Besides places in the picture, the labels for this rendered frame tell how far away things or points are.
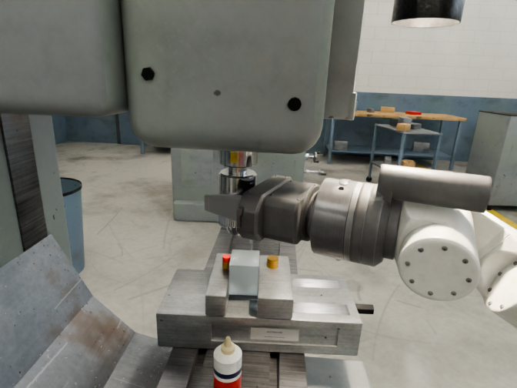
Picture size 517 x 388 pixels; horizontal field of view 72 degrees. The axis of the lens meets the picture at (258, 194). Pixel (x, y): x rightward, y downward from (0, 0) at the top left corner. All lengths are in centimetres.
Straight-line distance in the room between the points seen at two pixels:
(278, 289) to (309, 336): 10
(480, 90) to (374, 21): 231
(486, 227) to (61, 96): 43
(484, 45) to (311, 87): 749
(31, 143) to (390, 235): 58
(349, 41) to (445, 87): 714
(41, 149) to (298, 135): 52
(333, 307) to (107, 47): 53
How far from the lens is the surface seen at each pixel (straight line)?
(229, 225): 44
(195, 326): 65
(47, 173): 76
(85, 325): 76
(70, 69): 35
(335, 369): 78
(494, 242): 45
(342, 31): 41
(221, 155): 42
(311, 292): 70
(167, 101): 34
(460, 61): 762
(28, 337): 68
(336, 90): 41
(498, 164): 480
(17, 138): 69
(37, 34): 36
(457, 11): 46
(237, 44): 33
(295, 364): 66
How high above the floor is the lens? 138
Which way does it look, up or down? 18 degrees down
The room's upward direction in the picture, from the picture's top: 2 degrees clockwise
